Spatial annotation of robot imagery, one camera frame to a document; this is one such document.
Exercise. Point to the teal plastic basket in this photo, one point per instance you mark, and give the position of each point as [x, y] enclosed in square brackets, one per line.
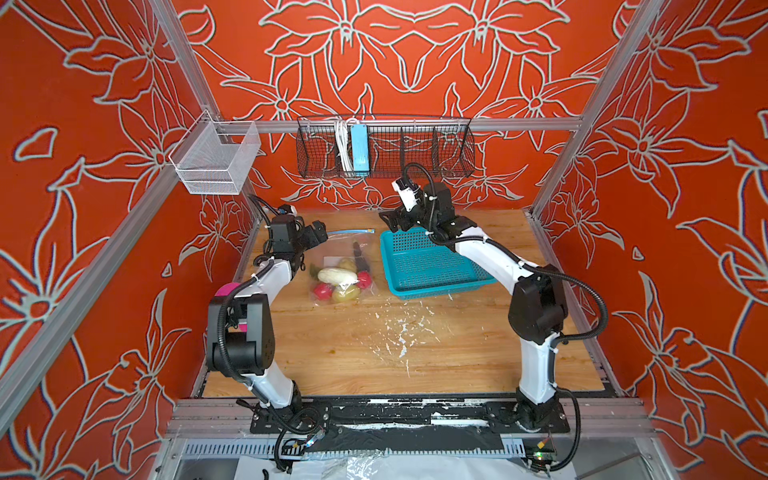
[416, 268]

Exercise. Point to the pink plastic cup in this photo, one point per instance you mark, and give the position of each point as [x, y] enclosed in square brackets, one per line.
[226, 289]

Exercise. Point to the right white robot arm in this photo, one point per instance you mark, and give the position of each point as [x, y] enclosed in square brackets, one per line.
[537, 311]

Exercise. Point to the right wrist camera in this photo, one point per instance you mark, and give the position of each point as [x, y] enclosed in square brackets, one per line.
[409, 193]

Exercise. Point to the yellow-green pear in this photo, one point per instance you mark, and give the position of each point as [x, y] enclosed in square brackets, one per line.
[347, 264]

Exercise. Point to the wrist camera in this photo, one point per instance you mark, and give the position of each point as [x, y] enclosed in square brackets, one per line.
[409, 193]
[286, 213]

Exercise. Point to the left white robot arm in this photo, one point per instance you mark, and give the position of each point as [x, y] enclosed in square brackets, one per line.
[241, 342]

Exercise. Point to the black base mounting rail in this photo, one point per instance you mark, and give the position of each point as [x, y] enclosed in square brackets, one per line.
[323, 415]

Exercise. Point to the black wire wall basket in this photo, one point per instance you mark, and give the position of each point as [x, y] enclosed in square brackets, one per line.
[442, 145]

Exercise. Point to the yellow potato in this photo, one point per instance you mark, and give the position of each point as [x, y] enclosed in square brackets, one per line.
[346, 293]

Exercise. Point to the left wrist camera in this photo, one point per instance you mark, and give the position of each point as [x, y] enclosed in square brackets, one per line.
[286, 213]

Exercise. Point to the clear plastic wall bin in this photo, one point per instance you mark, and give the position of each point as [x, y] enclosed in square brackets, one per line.
[209, 160]

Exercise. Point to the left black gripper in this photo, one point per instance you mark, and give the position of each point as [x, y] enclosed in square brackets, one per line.
[318, 232]

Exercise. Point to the red apple front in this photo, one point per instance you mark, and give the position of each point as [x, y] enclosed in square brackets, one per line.
[364, 280]

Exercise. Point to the light blue box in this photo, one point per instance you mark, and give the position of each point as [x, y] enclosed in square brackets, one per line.
[360, 149]

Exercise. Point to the red apple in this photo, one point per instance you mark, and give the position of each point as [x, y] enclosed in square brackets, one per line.
[323, 291]
[364, 280]

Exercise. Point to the clear zip top bag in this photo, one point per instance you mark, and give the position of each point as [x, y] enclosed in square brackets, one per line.
[345, 243]

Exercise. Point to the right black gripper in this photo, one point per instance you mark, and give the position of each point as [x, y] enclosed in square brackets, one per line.
[393, 221]

